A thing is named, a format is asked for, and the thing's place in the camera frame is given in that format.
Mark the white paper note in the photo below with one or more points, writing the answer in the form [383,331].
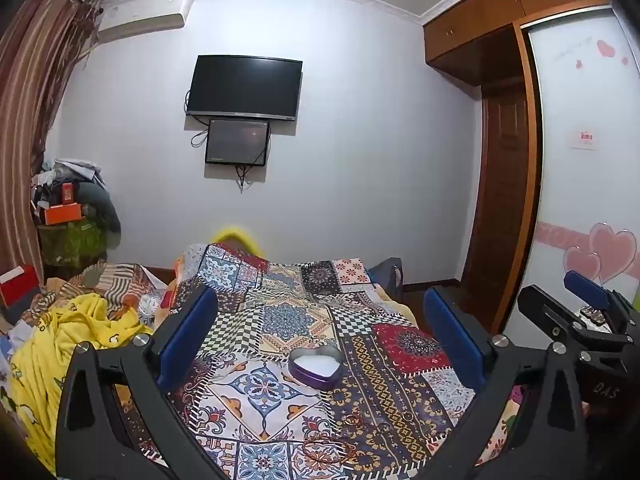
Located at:
[582,140]

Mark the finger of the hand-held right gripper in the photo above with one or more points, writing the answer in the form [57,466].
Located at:
[585,285]
[545,310]

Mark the brown striped curtain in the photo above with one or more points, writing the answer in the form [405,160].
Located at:
[30,85]

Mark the orange box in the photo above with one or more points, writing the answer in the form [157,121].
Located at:
[62,213]

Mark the dark blue chair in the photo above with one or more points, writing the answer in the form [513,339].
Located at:
[387,277]

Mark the patchwork patterned blanket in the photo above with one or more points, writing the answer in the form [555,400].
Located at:
[280,320]

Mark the yellow printed blanket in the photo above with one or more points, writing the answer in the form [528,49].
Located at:
[60,340]

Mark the small black wall monitor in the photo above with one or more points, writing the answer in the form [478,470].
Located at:
[236,141]

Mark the green printed cloth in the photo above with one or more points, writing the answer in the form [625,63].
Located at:
[70,242]

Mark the pile of clothes and clutter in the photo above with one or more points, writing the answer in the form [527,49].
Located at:
[95,195]

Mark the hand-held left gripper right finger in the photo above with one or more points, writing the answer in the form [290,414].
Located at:
[452,330]

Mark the yellow pillow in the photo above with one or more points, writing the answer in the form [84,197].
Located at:
[235,236]

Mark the red box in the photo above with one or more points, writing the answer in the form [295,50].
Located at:
[17,287]

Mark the wooden overhead cabinet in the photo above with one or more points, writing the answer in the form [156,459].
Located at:
[470,25]

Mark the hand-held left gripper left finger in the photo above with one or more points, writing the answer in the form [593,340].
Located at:
[187,330]

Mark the white air conditioner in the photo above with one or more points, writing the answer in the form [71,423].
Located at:
[142,15]

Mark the purple heart-shaped tin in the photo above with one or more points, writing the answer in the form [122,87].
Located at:
[316,367]

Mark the gold bangle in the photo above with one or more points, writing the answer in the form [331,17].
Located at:
[352,414]

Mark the black wall television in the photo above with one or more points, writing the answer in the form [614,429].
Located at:
[244,87]

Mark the striped brown blanket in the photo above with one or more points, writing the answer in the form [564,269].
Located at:
[117,280]

